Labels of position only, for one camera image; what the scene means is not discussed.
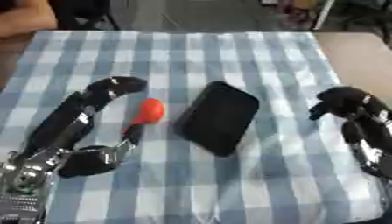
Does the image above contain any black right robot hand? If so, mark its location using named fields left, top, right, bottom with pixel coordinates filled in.
left=307, top=85, right=392, bottom=179

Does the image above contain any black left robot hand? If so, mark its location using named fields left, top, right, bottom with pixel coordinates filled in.
left=18, top=75, right=151, bottom=179

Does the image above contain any black chair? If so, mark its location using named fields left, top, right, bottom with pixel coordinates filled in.
left=47, top=0, right=123, bottom=32

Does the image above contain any person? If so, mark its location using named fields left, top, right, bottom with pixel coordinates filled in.
left=0, top=0, right=59, bottom=39

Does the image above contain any white pole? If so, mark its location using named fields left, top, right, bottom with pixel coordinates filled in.
left=311, top=0, right=337, bottom=32

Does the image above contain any black rectangular tray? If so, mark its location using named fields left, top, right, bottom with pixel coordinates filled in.
left=171, top=80, right=261, bottom=158

